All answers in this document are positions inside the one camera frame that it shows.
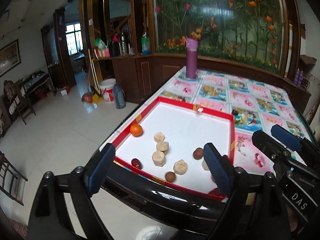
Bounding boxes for beige cake cube front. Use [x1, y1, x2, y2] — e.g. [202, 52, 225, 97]
[202, 160, 209, 171]

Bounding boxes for purple thermos bottle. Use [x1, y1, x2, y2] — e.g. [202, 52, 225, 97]
[185, 38, 198, 79]

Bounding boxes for red jujube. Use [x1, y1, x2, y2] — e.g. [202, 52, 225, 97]
[131, 158, 142, 170]
[209, 187, 223, 197]

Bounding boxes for grey thermos jug floor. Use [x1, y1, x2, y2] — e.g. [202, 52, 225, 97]
[113, 84, 126, 109]

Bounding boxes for purple spray bottles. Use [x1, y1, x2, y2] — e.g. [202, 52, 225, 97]
[293, 69, 304, 87]

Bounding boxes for white plastic bucket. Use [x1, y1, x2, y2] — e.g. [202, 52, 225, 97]
[100, 78, 116, 102]

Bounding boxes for brown longan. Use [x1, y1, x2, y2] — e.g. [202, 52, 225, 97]
[165, 172, 176, 183]
[193, 147, 203, 160]

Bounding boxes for floral plastic tablecloth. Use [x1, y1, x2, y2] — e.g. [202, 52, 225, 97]
[114, 65, 313, 176]

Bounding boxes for broom and dustpan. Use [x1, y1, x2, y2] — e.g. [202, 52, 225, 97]
[81, 50, 103, 105]

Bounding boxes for beige cake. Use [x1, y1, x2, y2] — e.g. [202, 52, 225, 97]
[153, 132, 165, 143]

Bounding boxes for dark jujube far left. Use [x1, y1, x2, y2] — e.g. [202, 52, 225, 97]
[232, 109, 239, 116]

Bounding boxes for red white tray box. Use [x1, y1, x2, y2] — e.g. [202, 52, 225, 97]
[107, 96, 235, 202]

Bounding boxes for green water bottle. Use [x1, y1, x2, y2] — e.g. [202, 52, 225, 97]
[141, 32, 151, 55]

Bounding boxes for wooden cabinet counter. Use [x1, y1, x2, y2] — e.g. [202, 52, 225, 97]
[95, 54, 311, 112]

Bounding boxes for orange tangerine back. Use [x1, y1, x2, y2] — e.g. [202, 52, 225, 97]
[130, 124, 143, 137]

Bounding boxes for wooden chair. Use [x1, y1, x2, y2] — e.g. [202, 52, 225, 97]
[1, 152, 28, 206]

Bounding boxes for beige cake cube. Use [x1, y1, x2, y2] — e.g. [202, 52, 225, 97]
[152, 151, 165, 167]
[156, 141, 169, 152]
[202, 160, 209, 171]
[173, 159, 188, 175]

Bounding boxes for flower aquarium glass panel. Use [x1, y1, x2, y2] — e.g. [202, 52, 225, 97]
[153, 0, 284, 74]

